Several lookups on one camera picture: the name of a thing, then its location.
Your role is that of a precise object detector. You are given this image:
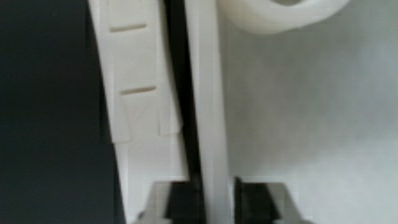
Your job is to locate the white front obstacle bar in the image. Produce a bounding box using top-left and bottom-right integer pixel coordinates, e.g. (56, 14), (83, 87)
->
(88, 0), (188, 224)

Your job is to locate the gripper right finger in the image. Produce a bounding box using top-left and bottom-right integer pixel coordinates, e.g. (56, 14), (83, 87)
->
(232, 177), (314, 224)

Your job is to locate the white square desk top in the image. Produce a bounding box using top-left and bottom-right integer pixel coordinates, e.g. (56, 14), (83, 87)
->
(184, 0), (398, 224)

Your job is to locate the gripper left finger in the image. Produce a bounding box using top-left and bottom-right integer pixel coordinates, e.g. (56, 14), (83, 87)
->
(136, 182), (204, 224)

